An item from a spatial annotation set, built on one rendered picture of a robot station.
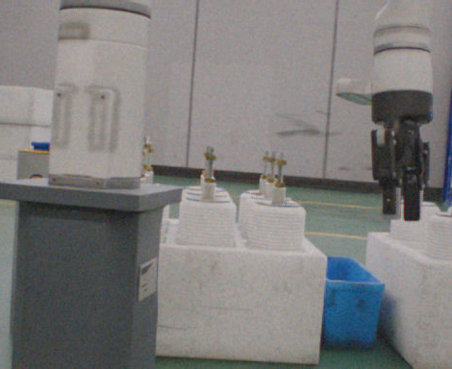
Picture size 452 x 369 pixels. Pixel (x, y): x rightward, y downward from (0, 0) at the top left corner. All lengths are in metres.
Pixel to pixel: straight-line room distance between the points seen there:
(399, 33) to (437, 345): 0.57
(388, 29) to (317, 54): 5.37
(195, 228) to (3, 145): 2.63
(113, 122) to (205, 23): 5.81
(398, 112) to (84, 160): 0.39
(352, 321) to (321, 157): 4.93
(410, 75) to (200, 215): 0.45
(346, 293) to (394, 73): 0.54
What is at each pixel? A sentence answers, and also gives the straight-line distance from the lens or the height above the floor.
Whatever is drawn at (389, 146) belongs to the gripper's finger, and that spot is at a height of 0.36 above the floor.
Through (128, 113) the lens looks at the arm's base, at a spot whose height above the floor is 0.37.
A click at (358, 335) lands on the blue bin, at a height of 0.02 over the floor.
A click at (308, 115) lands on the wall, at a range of 6.26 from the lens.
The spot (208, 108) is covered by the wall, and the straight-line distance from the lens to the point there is 6.43.
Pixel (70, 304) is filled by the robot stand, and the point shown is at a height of 0.19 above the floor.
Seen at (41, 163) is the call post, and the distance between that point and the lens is 1.28.
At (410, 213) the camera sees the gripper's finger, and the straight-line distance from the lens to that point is 0.96.
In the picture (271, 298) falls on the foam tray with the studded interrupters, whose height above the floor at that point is 0.11.
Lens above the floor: 0.36
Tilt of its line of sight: 4 degrees down
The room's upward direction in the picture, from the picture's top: 4 degrees clockwise
